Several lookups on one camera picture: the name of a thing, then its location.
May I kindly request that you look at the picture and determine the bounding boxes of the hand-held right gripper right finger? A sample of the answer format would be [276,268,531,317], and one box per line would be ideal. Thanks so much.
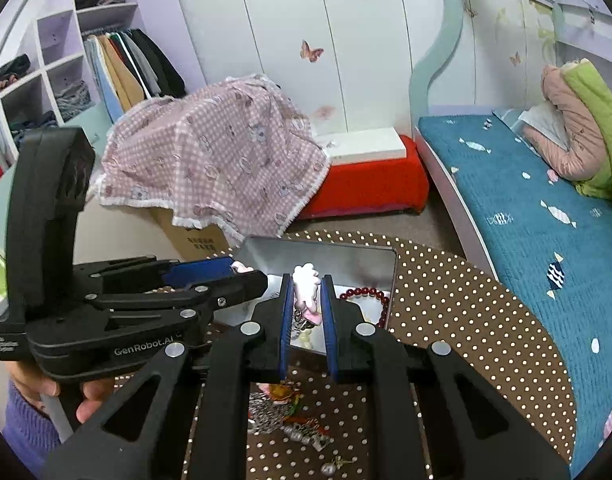
[321,274,571,480]

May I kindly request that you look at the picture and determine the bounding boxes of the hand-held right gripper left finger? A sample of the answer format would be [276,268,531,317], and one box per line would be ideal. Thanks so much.
[38,274,294,480]

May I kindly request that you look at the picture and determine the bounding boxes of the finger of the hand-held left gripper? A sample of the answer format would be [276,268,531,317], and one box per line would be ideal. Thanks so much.
[75,255,239,293]
[91,269,269,345]

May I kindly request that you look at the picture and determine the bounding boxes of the pink white charm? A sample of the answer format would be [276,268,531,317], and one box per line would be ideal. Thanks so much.
[292,263,321,327]

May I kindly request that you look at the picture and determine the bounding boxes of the red bead bracelet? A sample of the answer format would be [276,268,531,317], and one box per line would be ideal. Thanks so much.
[338,287,391,330]

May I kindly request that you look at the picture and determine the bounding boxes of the grey metal tin box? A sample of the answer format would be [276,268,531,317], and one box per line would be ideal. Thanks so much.
[213,236,399,358]

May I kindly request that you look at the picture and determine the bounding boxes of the pile of silver jewelry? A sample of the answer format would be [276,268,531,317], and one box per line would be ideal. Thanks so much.
[248,382,337,477]

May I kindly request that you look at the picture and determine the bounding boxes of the person's left forearm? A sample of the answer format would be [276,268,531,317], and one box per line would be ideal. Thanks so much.
[0,377,62,480]

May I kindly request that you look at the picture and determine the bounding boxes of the person's left hand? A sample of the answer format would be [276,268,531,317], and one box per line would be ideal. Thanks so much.
[8,362,116,425]

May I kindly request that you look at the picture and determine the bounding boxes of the cardboard box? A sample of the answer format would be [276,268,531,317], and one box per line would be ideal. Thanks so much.
[146,205,233,263]

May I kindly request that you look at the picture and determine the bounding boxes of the orange flower ornament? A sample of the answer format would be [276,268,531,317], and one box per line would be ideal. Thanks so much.
[267,382,303,407]

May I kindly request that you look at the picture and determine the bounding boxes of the folded jeans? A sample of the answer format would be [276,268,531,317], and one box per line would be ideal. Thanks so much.
[53,80,92,121]
[8,110,57,143]

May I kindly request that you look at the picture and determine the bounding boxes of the pink checked cloth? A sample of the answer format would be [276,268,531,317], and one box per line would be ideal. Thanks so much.
[97,74,331,250]

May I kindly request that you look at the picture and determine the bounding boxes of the brown polka dot tablecloth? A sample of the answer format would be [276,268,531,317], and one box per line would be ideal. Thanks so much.
[113,230,579,480]

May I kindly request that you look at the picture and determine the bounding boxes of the red fabric stool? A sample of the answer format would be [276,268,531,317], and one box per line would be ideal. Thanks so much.
[296,135,431,222]

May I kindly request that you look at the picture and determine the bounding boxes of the dark clothes heap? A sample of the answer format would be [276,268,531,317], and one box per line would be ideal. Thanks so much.
[0,55,32,96]

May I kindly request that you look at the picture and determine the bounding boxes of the row of hanging clothes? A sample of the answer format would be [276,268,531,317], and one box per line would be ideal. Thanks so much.
[83,27,187,121]

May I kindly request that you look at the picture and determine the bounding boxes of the white flat box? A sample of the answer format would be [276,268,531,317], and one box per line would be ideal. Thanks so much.
[313,127,407,166]

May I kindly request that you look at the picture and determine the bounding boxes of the lilac stair shelf unit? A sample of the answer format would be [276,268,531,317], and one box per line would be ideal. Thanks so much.
[0,0,139,171]

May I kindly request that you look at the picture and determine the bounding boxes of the blue patterned bed sheet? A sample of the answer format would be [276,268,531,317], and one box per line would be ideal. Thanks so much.
[418,114,612,478]

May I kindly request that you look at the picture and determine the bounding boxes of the pink butterfly sticker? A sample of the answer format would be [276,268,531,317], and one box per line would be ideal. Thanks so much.
[300,40,325,64]

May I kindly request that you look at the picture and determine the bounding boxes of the white wardrobe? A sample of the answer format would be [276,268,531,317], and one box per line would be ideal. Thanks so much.
[168,0,447,136]

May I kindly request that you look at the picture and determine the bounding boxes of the white pillow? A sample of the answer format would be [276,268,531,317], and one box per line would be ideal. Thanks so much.
[518,102,569,151]

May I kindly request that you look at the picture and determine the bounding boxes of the teal bunk bed frame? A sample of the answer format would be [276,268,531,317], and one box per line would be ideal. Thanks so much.
[408,0,612,281]

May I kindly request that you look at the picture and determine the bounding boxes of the lilac wall shelf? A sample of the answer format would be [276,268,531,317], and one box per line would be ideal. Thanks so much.
[456,0,612,61]

